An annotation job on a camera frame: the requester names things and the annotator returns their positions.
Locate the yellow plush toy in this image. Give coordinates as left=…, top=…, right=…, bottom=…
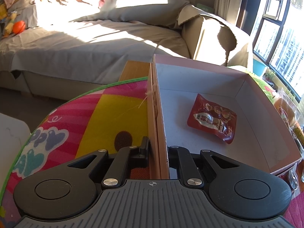
left=3, top=11, right=17, bottom=38

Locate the orange toy ball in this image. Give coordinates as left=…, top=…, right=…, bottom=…
left=12, top=21, right=26, bottom=35

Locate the grey pillow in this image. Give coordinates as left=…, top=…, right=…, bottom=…
left=74, top=0, right=189, bottom=29

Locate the blue plastic bucket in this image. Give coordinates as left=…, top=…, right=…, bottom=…
left=253, top=59, right=267, bottom=77

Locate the bed with grey sheet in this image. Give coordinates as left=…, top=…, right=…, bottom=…
left=1, top=2, right=190, bottom=100

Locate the beige covered armchair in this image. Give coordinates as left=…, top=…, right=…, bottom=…
left=177, top=5, right=253, bottom=72

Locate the colourful cartoon play mat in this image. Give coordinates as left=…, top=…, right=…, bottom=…
left=1, top=78, right=293, bottom=227

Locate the bread bun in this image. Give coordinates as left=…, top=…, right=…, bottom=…
left=274, top=87, right=303, bottom=147

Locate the red snack packet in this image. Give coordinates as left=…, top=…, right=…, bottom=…
left=187, top=94, right=237, bottom=144

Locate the pink cardboard box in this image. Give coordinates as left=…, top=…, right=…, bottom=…
left=147, top=55, right=301, bottom=179

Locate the window frame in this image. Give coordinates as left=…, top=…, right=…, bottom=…
left=251, top=0, right=303, bottom=101

